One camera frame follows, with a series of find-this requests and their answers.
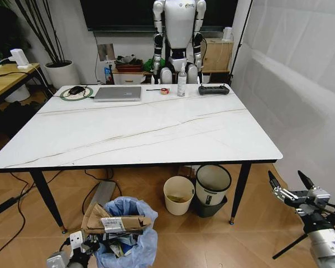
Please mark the red tape roll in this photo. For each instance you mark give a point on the red tape roll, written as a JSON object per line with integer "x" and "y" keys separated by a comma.
{"x": 164, "y": 91}

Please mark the white boxy desk device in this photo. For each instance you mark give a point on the white boxy desk device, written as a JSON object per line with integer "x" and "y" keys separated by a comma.
{"x": 20, "y": 58}

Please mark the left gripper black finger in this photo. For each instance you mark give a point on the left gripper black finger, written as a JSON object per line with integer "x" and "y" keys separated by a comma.
{"x": 91, "y": 242}

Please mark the white charger device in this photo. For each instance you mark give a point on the white charger device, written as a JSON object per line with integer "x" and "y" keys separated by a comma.
{"x": 227, "y": 35}

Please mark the white bin with dark band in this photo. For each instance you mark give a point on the white bin with dark band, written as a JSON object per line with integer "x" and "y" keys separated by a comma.
{"x": 212, "y": 192}

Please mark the silver reflective panel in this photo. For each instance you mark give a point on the silver reflective panel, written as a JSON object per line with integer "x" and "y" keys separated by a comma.
{"x": 106, "y": 52}

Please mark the trash bin with blue bag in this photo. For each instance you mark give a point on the trash bin with blue bag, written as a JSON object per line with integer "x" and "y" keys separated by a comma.
{"x": 145, "y": 240}

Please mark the white backdrop sheet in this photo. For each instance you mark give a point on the white backdrop sheet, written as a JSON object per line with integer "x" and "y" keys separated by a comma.
{"x": 296, "y": 83}

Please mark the brown cardboard packaging with label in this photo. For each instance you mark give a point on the brown cardboard packaging with label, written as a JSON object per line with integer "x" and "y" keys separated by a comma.
{"x": 120, "y": 222}

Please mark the light wooden cabinet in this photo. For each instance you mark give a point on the light wooden cabinet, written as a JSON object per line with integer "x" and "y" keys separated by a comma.
{"x": 216, "y": 56}

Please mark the black pen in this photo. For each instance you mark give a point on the black pen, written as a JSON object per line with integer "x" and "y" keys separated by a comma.
{"x": 153, "y": 90}

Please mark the white drawer cabinet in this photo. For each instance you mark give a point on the white drawer cabinet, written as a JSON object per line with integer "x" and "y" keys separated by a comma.
{"x": 128, "y": 76}

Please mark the white marble table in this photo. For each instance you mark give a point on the white marble table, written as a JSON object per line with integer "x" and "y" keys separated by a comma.
{"x": 145, "y": 131}

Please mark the green bag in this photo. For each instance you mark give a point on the green bag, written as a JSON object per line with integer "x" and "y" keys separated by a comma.
{"x": 149, "y": 65}

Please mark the dark grey square bin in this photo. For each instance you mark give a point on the dark grey square bin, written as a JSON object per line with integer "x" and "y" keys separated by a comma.
{"x": 212, "y": 210}

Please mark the wooden desk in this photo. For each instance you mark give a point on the wooden desk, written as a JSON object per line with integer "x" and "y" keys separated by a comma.
{"x": 8, "y": 81}

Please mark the grey metal box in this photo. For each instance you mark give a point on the grey metal box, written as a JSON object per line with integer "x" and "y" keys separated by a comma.
{"x": 104, "y": 194}

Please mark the blue labelled bottle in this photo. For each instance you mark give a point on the blue labelled bottle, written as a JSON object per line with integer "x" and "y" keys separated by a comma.
{"x": 107, "y": 74}

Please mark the dark basket with items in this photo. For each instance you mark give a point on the dark basket with items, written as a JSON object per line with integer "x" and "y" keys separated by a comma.
{"x": 128, "y": 65}

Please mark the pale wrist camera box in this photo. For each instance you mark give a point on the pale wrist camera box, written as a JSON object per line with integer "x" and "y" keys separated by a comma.
{"x": 319, "y": 196}
{"x": 77, "y": 239}

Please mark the silver laptop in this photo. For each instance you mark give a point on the silver laptop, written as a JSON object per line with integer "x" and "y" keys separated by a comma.
{"x": 117, "y": 93}

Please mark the black remote controller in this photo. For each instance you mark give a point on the black remote controller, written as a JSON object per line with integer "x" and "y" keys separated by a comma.
{"x": 213, "y": 90}

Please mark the white plant pot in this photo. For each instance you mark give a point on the white plant pot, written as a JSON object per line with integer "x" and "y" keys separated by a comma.
{"x": 62, "y": 75}

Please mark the tall dark-stemmed plant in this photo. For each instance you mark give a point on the tall dark-stemmed plant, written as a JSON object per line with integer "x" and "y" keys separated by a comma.
{"x": 44, "y": 30}

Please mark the beige round waste bin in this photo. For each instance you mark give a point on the beige round waste bin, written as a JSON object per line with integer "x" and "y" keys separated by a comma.
{"x": 177, "y": 205}

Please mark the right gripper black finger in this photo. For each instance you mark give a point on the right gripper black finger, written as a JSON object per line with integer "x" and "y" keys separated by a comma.
{"x": 306, "y": 182}
{"x": 275, "y": 185}

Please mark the black power adapter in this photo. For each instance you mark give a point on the black power adapter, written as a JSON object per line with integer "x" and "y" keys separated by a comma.
{"x": 5, "y": 206}

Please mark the black light stand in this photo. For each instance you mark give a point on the black light stand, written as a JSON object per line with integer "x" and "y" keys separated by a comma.
{"x": 240, "y": 42}

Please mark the black computer mouse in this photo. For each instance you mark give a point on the black computer mouse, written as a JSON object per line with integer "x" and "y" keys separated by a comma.
{"x": 76, "y": 90}

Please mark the white humanoid robot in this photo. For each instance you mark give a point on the white humanoid robot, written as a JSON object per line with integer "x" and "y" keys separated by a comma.
{"x": 180, "y": 28}

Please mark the clear spray bottle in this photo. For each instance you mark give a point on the clear spray bottle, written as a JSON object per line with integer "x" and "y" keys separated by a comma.
{"x": 181, "y": 86}

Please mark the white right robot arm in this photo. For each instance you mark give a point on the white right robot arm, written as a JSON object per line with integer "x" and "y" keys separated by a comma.
{"x": 325, "y": 245}

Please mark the black wall screen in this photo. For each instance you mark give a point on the black wall screen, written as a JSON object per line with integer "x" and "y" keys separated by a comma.
{"x": 123, "y": 14}

